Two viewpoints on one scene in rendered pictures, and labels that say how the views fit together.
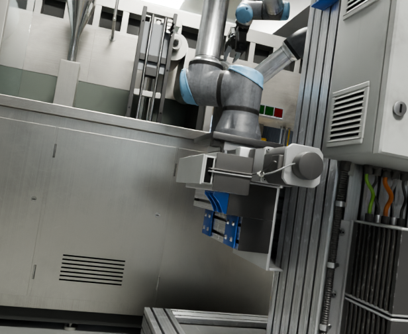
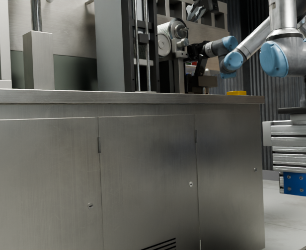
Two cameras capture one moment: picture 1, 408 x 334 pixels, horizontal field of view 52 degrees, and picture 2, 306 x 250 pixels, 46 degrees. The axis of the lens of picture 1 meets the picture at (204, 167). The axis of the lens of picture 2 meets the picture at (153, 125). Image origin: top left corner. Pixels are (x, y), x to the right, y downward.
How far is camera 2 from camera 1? 1.14 m
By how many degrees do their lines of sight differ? 28
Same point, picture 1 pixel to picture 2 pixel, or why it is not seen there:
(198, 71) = (293, 44)
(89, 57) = (29, 22)
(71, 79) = (47, 53)
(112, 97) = (61, 66)
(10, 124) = (50, 125)
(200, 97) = (295, 70)
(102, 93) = not seen: hidden behind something
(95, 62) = not seen: hidden behind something
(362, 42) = not seen: outside the picture
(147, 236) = (187, 207)
